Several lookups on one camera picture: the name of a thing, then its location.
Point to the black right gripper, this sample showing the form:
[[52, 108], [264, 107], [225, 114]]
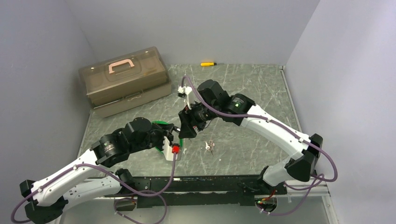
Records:
[[187, 130]]

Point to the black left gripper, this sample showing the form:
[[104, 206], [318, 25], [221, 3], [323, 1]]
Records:
[[164, 130]]

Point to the bunch of small keys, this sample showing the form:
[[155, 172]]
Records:
[[209, 146]]

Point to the green cable lock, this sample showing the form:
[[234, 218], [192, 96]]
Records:
[[181, 142]]

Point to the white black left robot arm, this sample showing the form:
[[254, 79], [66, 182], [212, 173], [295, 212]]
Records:
[[88, 176]]

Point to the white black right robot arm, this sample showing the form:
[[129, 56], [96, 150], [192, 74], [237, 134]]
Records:
[[210, 101]]

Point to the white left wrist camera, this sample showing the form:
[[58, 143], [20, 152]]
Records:
[[170, 149]]

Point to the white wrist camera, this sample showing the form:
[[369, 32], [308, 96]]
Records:
[[186, 93], [170, 149]]

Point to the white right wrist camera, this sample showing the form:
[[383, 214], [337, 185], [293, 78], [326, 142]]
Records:
[[186, 93]]

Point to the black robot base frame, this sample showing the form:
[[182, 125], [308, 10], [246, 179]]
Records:
[[243, 190]]

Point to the brown translucent toolbox pink handle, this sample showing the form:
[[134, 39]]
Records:
[[125, 82]]

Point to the yellow handled screwdriver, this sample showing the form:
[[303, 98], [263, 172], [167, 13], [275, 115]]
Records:
[[208, 64]]

